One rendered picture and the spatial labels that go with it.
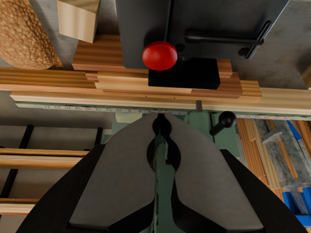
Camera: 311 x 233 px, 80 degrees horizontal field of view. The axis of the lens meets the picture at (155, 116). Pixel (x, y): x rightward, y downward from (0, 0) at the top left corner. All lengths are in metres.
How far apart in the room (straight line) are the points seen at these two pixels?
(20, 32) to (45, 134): 2.83
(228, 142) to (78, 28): 0.24
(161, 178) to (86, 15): 0.29
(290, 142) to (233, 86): 0.78
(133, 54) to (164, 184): 0.26
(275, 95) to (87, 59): 0.36
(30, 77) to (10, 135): 2.97
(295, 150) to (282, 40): 0.80
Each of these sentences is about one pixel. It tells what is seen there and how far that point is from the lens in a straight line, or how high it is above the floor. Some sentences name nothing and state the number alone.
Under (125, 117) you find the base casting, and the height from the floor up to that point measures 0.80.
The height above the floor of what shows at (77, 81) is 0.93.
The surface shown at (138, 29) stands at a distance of 0.17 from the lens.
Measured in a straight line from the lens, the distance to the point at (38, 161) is 2.49.
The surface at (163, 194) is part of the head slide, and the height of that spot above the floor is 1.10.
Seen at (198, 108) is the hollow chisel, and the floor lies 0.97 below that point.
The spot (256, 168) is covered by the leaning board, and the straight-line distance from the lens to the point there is 2.09.
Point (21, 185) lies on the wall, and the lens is 3.01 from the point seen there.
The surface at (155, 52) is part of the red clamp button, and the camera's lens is 0.16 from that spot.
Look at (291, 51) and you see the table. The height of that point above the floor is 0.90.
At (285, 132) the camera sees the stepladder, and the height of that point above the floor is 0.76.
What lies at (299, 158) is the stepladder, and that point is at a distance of 1.10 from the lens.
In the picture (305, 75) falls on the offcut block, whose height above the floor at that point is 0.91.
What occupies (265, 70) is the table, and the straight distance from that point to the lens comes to 0.41.
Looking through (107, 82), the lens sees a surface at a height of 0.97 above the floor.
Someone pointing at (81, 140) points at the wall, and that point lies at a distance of 2.89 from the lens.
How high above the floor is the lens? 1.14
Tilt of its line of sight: 29 degrees down
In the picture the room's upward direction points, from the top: 179 degrees counter-clockwise
